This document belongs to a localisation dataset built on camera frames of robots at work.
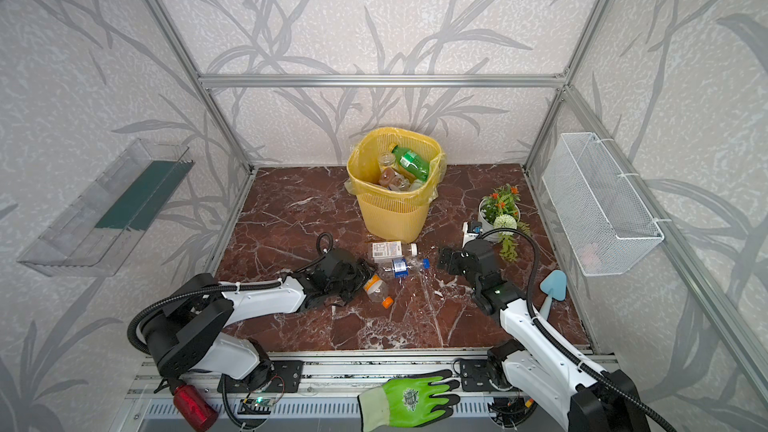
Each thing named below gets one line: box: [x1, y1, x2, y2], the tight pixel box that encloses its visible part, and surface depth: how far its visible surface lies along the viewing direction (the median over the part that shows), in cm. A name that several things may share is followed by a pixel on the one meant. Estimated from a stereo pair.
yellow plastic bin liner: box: [344, 127, 447, 206], surface depth 91 cm
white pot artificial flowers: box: [478, 183, 532, 262], surface depth 90 cm
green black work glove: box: [357, 369, 461, 432], surface depth 71 cm
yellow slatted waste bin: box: [344, 127, 447, 243], surface depth 91 cm
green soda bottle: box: [391, 145, 430, 183], surface depth 93 cm
